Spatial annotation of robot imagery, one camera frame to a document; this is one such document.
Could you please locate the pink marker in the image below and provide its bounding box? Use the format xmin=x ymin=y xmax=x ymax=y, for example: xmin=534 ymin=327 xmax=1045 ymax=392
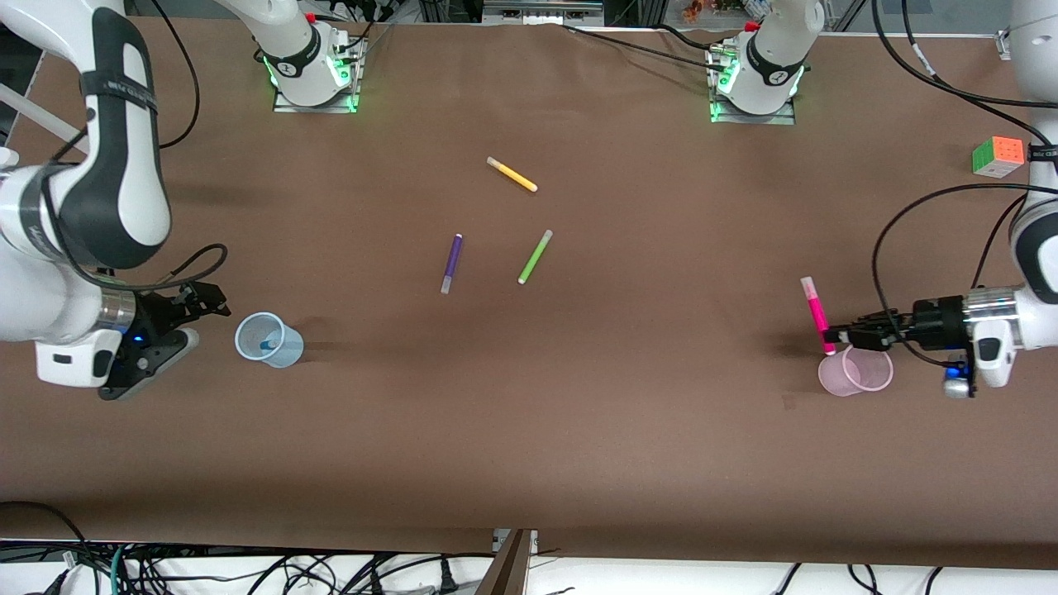
xmin=799 ymin=277 xmax=838 ymax=357

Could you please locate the pink plastic cup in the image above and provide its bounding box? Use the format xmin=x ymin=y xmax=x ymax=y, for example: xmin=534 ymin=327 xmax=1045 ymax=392
xmin=818 ymin=345 xmax=894 ymax=397

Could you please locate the light blue plastic cup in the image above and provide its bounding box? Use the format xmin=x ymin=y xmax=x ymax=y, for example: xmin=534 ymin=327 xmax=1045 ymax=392
xmin=235 ymin=312 xmax=304 ymax=369

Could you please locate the colourful puzzle cube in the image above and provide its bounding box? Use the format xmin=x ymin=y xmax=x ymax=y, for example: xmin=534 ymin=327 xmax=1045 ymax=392
xmin=972 ymin=136 xmax=1027 ymax=179

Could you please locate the white lamp stand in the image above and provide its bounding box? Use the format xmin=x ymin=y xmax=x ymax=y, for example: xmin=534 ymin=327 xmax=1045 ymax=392
xmin=0 ymin=83 xmax=85 ymax=143

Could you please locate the purple marker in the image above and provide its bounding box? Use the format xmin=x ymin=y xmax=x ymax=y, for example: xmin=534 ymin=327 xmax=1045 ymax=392
xmin=440 ymin=233 xmax=464 ymax=295

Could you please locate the green marker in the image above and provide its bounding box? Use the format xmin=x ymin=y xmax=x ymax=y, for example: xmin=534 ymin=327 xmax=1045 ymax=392
xmin=517 ymin=230 xmax=554 ymax=286

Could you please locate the yellow marker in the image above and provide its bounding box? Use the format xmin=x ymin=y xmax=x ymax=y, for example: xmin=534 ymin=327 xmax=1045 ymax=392
xmin=486 ymin=156 xmax=539 ymax=193

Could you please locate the dark table support beam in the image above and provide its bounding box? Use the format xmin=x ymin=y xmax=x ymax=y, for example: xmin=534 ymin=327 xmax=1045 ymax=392
xmin=475 ymin=529 xmax=534 ymax=595

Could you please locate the grey socket box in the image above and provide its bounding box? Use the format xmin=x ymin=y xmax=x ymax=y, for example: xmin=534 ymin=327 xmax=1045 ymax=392
xmin=482 ymin=0 xmax=606 ymax=26

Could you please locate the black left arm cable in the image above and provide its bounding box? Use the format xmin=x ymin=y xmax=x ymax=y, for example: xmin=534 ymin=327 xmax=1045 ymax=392
xmin=870 ymin=0 xmax=1058 ymax=369

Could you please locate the black looped floor cable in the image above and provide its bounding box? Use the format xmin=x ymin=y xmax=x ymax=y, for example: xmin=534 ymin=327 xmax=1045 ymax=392
xmin=0 ymin=500 xmax=93 ymax=595

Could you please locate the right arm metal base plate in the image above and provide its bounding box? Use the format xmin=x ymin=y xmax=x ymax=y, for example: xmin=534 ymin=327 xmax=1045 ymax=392
xmin=272 ymin=36 xmax=363 ymax=115

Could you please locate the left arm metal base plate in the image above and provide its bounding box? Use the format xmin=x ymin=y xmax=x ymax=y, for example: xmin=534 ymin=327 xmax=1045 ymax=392
xmin=707 ymin=45 xmax=797 ymax=126

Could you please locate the short black table cable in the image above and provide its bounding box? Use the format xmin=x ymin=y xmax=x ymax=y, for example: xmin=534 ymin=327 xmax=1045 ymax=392
xmin=657 ymin=23 xmax=745 ymax=52

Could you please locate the long black table cable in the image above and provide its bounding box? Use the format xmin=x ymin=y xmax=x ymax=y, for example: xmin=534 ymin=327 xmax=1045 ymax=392
xmin=560 ymin=23 xmax=718 ymax=71

